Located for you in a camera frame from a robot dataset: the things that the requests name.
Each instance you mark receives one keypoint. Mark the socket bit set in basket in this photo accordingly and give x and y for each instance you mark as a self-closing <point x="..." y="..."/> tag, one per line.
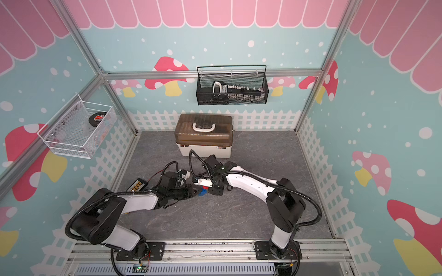
<point x="232" y="94"/>

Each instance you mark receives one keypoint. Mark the beige toolbox with brown lid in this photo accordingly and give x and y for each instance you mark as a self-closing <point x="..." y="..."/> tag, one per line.
<point x="206" y="134"/>

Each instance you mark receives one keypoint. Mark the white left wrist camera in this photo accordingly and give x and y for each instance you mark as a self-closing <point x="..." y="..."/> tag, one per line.
<point x="185" y="174"/>

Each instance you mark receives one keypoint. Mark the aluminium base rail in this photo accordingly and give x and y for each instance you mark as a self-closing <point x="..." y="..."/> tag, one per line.
<point x="219" y="251"/>

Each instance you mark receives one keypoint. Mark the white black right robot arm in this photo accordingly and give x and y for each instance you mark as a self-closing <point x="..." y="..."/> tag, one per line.
<point x="289" y="209"/>

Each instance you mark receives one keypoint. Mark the black tape roll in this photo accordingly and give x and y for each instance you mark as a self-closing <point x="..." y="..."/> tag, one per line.
<point x="96" y="118"/>

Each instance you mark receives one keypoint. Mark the small green circuit board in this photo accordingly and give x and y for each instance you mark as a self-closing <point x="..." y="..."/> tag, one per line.
<point x="140" y="268"/>

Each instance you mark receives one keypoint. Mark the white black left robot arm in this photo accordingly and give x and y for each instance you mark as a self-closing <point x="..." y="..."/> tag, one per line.
<point x="97" y="221"/>

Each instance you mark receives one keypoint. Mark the white wire wall basket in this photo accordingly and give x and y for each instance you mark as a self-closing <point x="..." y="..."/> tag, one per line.
<point x="69" y="133"/>

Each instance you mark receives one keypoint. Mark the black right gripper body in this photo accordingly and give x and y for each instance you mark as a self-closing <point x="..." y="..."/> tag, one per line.
<point x="215" y="190"/>

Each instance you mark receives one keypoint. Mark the blue square lego brick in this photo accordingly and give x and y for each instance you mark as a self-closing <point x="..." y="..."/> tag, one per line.
<point x="203" y="192"/>

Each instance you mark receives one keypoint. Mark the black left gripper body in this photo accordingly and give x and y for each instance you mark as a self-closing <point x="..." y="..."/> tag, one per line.
<point x="181" y="192"/>

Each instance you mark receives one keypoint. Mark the black wire wall basket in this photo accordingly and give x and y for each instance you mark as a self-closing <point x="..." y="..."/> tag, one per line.
<point x="238" y="75"/>

